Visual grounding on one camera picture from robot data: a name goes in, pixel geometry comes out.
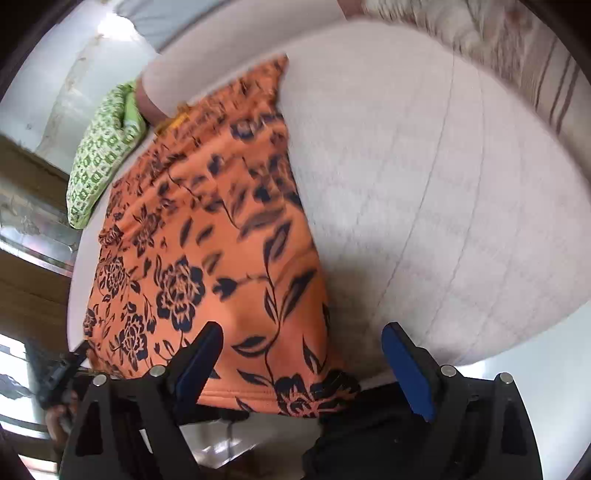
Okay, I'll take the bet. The pink bolster cushion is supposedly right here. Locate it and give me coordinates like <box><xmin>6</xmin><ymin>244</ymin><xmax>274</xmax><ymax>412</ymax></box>
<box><xmin>137</xmin><ymin>48</ymin><xmax>289</xmax><ymax>126</ymax></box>

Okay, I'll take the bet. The grey pillow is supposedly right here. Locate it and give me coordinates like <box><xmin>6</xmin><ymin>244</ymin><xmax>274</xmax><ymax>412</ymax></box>
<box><xmin>113</xmin><ymin>0</ymin><xmax>347</xmax><ymax>51</ymax></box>

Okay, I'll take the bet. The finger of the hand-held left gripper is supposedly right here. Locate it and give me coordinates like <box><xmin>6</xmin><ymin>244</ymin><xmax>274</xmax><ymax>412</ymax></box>
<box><xmin>58</xmin><ymin>340</ymin><xmax>91</xmax><ymax>370</ymax></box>

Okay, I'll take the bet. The green patterned pillow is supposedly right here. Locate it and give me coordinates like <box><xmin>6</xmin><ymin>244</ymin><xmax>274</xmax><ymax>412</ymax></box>
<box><xmin>67</xmin><ymin>80</ymin><xmax>148</xmax><ymax>229</ymax></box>

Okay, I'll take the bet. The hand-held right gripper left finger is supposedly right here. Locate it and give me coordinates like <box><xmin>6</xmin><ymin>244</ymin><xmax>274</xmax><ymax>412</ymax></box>
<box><xmin>59</xmin><ymin>322</ymin><xmax>225</xmax><ymax>480</ymax></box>

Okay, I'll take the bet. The wooden door with patterned glass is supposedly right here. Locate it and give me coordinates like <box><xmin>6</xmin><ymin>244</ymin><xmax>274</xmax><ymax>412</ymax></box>
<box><xmin>0</xmin><ymin>134</ymin><xmax>84</xmax><ymax>444</ymax></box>

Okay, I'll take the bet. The person's left hand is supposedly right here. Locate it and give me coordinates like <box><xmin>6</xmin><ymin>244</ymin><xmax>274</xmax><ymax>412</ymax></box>
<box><xmin>44</xmin><ymin>394</ymin><xmax>78</xmax><ymax>445</ymax></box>

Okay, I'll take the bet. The orange floral garment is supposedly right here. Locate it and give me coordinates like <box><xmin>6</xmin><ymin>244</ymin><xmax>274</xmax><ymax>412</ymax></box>
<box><xmin>83</xmin><ymin>53</ymin><xmax>361</xmax><ymax>418</ymax></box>

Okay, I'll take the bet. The striped floral quilt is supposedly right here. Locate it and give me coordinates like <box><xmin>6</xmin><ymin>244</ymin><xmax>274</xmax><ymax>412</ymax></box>
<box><xmin>365</xmin><ymin>0</ymin><xmax>588</xmax><ymax>136</ymax></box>

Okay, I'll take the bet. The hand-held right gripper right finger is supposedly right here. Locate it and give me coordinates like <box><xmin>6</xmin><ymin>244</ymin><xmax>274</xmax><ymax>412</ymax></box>
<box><xmin>381</xmin><ymin>322</ymin><xmax>542</xmax><ymax>480</ymax></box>

